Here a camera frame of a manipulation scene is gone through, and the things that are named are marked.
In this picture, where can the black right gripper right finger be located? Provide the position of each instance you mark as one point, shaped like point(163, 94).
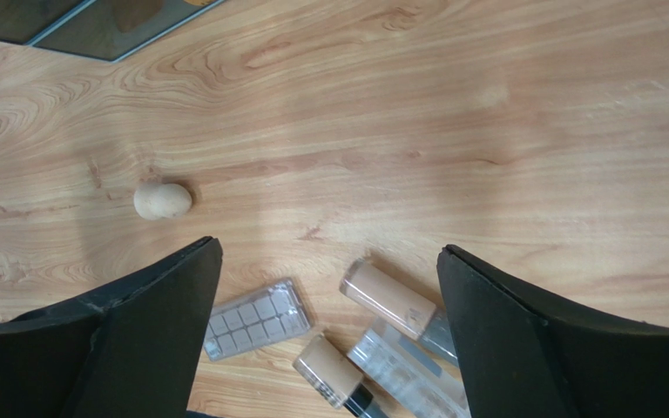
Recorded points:
point(526, 352)

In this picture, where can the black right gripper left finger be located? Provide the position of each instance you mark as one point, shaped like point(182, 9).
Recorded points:
point(129, 348)

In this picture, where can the clear frosted lotion bottle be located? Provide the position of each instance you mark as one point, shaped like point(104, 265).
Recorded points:
point(411, 377)

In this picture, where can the beige makeup sponge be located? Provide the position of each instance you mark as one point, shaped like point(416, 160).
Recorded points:
point(153, 201)

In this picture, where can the beige foundation bottle grey cap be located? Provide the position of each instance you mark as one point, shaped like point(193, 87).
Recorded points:
point(407, 311)

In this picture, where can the beige foundation bottle black pump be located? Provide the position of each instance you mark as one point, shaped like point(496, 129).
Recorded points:
point(336, 379)

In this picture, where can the teal drawer organizer box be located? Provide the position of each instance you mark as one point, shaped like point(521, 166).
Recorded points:
point(106, 30)

